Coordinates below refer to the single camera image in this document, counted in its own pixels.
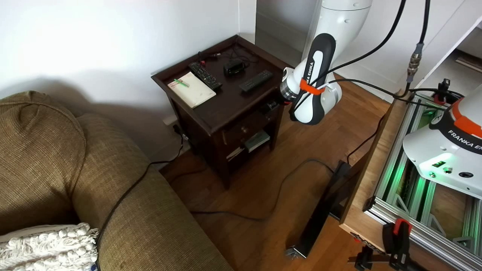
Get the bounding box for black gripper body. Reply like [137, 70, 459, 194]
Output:
[277, 64, 302, 102]

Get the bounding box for plain black slim remote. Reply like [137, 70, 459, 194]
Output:
[236, 69, 275, 96]

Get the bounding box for small black device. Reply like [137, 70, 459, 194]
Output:
[223, 55, 251, 78]

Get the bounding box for grey flat device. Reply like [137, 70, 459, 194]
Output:
[242, 129, 272, 153]

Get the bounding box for dark wood side table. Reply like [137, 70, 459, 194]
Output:
[150, 33, 298, 189]

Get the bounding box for black remote with buttons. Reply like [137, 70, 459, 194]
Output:
[188, 60, 224, 93]

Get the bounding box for white papers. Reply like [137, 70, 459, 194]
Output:
[223, 144, 247, 163]

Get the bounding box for cream paper notepad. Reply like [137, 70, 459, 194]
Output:
[165, 70, 218, 109]

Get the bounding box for green pen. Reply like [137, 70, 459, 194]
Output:
[173, 76, 192, 90]

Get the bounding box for wooden cart board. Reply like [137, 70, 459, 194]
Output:
[339, 97, 453, 271]

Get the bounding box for long black flat bar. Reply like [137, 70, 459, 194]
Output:
[289, 159, 358, 260]

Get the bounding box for white shelf unit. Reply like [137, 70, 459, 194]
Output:
[415, 0, 482, 97]

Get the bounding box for small black clamp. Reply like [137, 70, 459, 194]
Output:
[348, 243, 379, 271]

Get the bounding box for olive brown fabric sofa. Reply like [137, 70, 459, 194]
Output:
[0, 88, 235, 271]

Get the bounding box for white knit pillow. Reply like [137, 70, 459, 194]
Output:
[0, 221, 101, 271]

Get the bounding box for orange arm strap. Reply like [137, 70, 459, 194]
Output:
[298, 78, 328, 97]

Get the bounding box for black floor cable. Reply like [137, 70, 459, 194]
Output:
[188, 156, 343, 222]

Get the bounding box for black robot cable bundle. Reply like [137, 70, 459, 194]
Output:
[289, 0, 433, 114]

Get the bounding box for white wall outlet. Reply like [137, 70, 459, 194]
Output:
[161, 114, 180, 127]

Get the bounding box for black clamp orange handle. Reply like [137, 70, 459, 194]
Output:
[381, 216, 414, 271]

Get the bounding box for black cable over sofa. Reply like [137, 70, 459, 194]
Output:
[93, 157, 174, 252]

